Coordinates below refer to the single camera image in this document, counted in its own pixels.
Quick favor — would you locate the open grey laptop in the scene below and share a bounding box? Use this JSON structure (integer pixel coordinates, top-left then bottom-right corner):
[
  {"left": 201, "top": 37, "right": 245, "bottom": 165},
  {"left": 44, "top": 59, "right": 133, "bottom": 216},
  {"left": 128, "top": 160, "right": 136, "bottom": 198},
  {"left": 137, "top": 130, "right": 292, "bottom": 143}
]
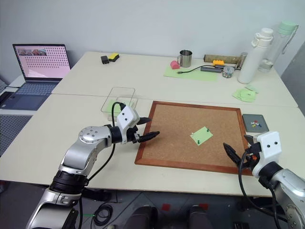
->
[{"left": 0, "top": 43, "right": 72, "bottom": 111}]

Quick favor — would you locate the white insulated bottle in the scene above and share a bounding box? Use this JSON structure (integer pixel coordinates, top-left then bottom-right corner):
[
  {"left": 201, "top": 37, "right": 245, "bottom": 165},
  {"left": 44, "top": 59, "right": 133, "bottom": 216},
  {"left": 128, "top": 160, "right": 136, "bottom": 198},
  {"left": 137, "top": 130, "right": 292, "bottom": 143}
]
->
[{"left": 237, "top": 27, "right": 274, "bottom": 84}]

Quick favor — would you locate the green paper sheet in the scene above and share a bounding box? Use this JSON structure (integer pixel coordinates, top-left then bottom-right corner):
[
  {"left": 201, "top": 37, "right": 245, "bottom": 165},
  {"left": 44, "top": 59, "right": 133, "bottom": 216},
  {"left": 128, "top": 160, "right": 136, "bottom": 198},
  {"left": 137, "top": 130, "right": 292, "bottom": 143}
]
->
[{"left": 163, "top": 64, "right": 218, "bottom": 83}]

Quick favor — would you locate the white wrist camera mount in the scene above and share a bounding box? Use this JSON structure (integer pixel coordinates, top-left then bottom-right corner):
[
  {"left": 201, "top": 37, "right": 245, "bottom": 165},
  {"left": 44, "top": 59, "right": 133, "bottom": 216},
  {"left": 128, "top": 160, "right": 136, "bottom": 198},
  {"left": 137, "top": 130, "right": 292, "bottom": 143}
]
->
[
  {"left": 252, "top": 131, "right": 283, "bottom": 179},
  {"left": 116, "top": 105, "right": 141, "bottom": 145}
]

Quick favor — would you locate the green pinned paper note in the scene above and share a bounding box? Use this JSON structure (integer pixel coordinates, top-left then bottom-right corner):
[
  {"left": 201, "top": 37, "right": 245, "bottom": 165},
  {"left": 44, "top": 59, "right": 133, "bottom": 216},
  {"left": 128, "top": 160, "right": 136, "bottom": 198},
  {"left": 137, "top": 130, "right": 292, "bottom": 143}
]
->
[{"left": 189, "top": 126, "right": 214, "bottom": 147}]

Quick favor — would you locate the grey perforated panel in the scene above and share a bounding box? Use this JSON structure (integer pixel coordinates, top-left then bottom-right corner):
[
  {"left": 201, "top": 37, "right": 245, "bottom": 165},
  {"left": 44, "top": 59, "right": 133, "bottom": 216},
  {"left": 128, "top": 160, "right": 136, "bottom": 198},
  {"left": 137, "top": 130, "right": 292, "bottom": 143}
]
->
[{"left": 0, "top": 114, "right": 33, "bottom": 157}]

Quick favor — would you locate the yellow black sponge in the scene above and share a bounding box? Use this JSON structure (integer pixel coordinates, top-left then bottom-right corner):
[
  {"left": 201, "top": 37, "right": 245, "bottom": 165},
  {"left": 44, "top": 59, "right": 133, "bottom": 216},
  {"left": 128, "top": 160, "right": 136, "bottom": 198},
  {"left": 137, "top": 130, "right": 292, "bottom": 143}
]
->
[{"left": 108, "top": 52, "right": 121, "bottom": 63}]

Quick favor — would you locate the wood framed cork board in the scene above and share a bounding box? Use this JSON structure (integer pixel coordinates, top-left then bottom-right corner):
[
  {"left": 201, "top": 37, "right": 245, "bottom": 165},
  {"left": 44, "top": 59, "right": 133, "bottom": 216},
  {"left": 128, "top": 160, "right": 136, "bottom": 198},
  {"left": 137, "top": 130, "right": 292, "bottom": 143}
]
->
[{"left": 134, "top": 100, "right": 254, "bottom": 177}]

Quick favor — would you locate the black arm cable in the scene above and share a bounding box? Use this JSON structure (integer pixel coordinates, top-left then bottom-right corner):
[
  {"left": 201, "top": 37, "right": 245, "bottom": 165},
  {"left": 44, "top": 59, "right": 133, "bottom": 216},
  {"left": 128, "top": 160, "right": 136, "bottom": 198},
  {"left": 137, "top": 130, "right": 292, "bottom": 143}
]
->
[
  {"left": 78, "top": 102, "right": 126, "bottom": 229},
  {"left": 237, "top": 148, "right": 288, "bottom": 229}
]

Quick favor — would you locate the black usb cable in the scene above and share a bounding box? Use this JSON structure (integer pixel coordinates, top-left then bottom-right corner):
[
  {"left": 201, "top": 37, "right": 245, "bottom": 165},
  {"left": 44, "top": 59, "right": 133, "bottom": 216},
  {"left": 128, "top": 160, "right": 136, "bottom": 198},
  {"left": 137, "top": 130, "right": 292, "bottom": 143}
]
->
[{"left": 177, "top": 64, "right": 215, "bottom": 74}]

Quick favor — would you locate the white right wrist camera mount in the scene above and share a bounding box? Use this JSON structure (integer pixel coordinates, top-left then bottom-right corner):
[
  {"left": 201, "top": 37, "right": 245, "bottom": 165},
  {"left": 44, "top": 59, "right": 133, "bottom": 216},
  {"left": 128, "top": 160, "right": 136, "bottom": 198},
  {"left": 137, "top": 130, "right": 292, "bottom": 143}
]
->
[{"left": 252, "top": 131, "right": 283, "bottom": 179}]

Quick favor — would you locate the clear plastic container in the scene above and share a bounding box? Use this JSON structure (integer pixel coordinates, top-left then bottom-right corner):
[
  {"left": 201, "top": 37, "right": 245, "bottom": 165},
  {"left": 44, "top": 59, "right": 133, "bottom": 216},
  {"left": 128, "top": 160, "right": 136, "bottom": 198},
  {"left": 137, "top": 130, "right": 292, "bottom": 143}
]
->
[{"left": 100, "top": 87, "right": 140, "bottom": 121}]

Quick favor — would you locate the clear bottle green lid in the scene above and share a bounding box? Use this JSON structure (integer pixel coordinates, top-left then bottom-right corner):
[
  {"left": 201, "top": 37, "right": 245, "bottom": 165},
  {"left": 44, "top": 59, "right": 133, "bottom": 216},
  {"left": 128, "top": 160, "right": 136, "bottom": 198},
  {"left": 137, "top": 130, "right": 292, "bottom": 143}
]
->
[{"left": 258, "top": 21, "right": 300, "bottom": 73}]

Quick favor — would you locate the coiled black floor cable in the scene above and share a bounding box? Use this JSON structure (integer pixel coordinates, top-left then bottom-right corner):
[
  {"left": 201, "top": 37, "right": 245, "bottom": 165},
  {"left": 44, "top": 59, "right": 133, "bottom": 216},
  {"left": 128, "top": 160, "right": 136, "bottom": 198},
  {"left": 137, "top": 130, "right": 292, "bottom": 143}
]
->
[{"left": 93, "top": 202, "right": 114, "bottom": 226}]

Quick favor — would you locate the dark rounded shape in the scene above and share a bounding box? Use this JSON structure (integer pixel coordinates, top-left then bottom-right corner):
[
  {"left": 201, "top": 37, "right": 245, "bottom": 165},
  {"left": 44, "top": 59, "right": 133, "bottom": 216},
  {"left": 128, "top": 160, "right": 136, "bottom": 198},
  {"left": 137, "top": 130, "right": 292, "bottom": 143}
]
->
[
  {"left": 187, "top": 205, "right": 213, "bottom": 229},
  {"left": 128, "top": 206, "right": 159, "bottom": 229}
]

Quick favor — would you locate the small clear clip jar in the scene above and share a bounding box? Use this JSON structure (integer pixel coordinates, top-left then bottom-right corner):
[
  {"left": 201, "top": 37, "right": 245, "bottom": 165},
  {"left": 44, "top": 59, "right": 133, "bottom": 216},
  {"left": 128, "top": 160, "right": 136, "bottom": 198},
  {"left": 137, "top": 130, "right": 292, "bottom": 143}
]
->
[{"left": 222, "top": 66, "right": 235, "bottom": 78}]

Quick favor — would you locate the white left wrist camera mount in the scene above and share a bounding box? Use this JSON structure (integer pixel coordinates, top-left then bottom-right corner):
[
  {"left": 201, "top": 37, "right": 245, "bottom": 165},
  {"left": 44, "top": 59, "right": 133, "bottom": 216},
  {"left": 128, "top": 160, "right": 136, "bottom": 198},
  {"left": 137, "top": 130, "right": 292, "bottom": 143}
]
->
[{"left": 116, "top": 105, "right": 141, "bottom": 145}]

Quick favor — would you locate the grey usb hub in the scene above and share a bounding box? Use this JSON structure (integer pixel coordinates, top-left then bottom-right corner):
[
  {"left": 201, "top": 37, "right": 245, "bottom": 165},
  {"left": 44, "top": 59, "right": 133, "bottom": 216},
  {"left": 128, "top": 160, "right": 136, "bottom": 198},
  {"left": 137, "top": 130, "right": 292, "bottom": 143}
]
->
[{"left": 200, "top": 66, "right": 224, "bottom": 73}]

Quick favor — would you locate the steel mug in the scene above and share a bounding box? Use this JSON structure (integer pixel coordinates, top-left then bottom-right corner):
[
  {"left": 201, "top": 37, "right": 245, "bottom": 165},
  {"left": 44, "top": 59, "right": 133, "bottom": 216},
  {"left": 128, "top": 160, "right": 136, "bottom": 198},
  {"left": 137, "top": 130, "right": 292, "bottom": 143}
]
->
[{"left": 176, "top": 49, "right": 193, "bottom": 68}]

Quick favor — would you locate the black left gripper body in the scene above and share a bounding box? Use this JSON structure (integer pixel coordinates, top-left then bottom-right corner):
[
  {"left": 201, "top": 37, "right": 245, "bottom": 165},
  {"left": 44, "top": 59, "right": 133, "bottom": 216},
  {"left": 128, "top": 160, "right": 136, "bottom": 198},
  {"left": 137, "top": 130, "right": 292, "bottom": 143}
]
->
[{"left": 125, "top": 125, "right": 142, "bottom": 144}]

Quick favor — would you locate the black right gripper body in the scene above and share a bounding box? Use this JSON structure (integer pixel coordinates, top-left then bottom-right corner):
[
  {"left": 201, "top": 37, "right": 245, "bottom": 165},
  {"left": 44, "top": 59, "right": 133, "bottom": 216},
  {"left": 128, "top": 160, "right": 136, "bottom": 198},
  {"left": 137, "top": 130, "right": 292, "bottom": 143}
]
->
[{"left": 239, "top": 142, "right": 263, "bottom": 170}]

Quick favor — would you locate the grey pushpin box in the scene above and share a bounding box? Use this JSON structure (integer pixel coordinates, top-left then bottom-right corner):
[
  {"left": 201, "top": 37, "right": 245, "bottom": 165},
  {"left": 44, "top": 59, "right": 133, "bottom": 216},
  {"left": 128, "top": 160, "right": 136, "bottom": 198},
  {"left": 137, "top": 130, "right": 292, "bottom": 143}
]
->
[{"left": 242, "top": 114, "right": 270, "bottom": 134}]

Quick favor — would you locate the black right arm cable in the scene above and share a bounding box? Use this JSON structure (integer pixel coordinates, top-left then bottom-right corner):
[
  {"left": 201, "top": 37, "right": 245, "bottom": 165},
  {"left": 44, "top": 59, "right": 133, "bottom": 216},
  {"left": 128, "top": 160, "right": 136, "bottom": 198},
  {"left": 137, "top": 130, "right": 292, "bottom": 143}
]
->
[{"left": 237, "top": 148, "right": 288, "bottom": 229}]

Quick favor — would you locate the loose green paper note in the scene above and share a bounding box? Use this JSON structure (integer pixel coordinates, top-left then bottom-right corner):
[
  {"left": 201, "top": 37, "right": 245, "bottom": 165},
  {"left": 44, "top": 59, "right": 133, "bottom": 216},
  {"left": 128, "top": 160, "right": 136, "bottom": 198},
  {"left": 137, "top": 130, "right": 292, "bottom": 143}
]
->
[
  {"left": 244, "top": 83, "right": 261, "bottom": 94},
  {"left": 232, "top": 88, "right": 246, "bottom": 101},
  {"left": 239, "top": 88, "right": 257, "bottom": 104}
]

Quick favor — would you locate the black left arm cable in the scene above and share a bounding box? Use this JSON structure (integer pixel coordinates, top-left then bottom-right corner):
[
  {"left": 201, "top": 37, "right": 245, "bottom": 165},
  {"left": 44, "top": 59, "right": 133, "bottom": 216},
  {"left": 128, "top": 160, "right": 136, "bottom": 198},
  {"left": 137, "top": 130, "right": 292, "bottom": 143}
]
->
[{"left": 78, "top": 102, "right": 126, "bottom": 229}]

